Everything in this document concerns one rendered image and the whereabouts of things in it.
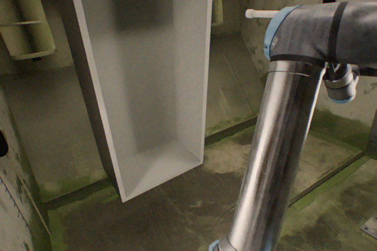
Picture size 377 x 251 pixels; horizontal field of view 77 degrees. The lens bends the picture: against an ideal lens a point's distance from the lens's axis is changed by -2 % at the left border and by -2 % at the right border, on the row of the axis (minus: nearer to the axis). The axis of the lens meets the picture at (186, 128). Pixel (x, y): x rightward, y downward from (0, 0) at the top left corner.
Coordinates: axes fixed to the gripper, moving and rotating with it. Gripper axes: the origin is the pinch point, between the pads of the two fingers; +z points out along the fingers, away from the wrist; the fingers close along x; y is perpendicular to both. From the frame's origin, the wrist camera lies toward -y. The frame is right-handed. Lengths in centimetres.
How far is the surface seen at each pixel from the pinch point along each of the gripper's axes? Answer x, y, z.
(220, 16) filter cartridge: 168, -66, -77
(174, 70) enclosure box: 96, 23, -28
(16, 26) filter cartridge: 177, 64, 46
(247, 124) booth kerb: 136, -3, -180
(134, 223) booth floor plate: 86, 129, -76
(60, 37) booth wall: 211, 51, 15
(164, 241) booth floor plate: 57, 119, -81
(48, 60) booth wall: 210, 74, 12
